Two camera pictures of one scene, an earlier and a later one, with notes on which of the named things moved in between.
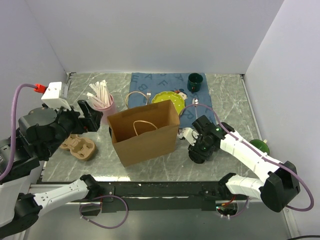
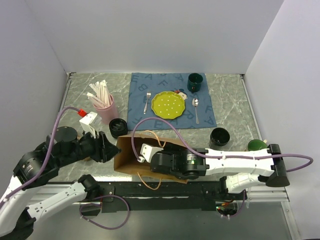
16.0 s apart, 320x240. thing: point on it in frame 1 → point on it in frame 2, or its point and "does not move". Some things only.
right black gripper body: (202, 147) → (171, 151)
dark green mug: (194, 82) does not move
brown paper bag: (145, 133) → (127, 153)
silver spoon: (195, 102) does not move
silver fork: (148, 94) does not move
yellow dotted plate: (178, 102) does not move
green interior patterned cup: (261, 145) does not move
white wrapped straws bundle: (101, 98) does not move
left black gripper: (91, 122) → (105, 149)
